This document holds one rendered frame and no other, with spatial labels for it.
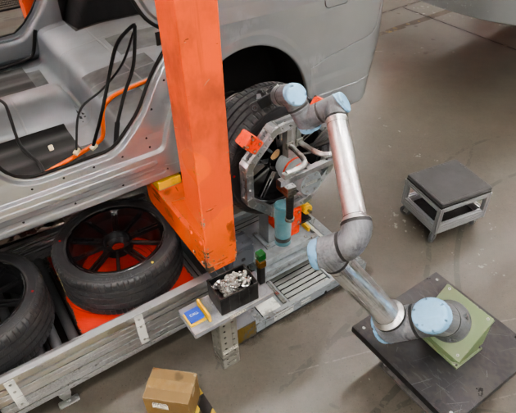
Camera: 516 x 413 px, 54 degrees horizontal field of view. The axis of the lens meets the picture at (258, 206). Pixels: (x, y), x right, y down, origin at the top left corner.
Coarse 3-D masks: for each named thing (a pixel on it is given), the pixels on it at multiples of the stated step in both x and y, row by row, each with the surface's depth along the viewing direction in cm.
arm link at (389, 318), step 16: (320, 240) 188; (336, 240) 183; (320, 256) 186; (336, 256) 184; (336, 272) 191; (352, 272) 194; (352, 288) 198; (368, 288) 201; (368, 304) 206; (384, 304) 209; (400, 304) 219; (384, 320) 214; (400, 320) 214; (384, 336) 222; (400, 336) 219
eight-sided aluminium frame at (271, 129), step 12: (276, 120) 233; (288, 120) 233; (264, 132) 232; (276, 132) 230; (264, 144) 230; (252, 156) 232; (240, 168) 237; (252, 168) 234; (324, 168) 267; (240, 180) 242; (252, 180) 239; (252, 192) 243; (300, 192) 273; (252, 204) 248; (264, 204) 255; (300, 204) 270
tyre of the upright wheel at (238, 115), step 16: (240, 96) 243; (240, 112) 238; (256, 112) 233; (272, 112) 234; (288, 112) 240; (240, 128) 233; (256, 128) 234; (240, 160) 239; (240, 192) 251; (240, 208) 258
